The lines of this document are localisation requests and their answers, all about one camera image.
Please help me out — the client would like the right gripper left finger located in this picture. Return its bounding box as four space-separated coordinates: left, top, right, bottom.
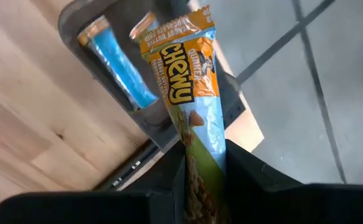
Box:
123 140 187 224

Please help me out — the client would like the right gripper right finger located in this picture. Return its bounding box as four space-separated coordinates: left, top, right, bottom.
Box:
226 139 305 224

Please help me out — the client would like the clear plastic bin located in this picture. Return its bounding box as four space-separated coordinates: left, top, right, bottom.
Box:
58 0 247 153

